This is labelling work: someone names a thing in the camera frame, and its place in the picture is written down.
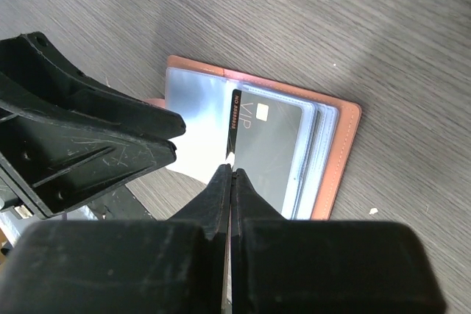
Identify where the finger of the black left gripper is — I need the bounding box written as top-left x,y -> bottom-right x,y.
1,110 -> 176,218
1,32 -> 186,140

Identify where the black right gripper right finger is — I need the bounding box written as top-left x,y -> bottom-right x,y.
231,170 -> 447,313

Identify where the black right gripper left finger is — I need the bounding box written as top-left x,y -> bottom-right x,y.
1,165 -> 230,313

